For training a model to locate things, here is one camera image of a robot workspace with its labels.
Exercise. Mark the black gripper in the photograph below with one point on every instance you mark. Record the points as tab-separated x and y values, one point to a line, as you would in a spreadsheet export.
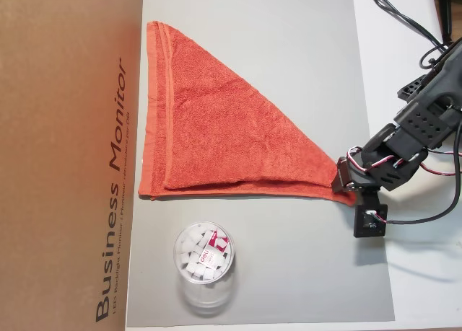
342	177

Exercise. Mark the orange terry towel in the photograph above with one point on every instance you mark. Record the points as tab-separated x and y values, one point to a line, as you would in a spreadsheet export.
223	136

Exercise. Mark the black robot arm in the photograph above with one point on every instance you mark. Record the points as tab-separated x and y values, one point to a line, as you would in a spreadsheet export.
426	122

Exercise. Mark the grey table mat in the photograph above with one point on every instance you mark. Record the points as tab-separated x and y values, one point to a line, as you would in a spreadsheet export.
270	57

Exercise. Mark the red white packet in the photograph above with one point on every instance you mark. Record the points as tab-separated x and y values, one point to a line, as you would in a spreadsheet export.
213	244

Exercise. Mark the clear plastic jar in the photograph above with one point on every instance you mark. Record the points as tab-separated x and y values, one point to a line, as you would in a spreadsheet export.
216	295

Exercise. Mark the black stand bar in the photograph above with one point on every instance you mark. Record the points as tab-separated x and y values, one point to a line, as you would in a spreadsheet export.
445	13

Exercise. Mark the brown cardboard monitor box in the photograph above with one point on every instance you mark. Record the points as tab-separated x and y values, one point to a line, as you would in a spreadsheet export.
54	165

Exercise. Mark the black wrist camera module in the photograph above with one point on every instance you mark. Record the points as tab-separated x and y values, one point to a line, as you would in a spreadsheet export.
370	219

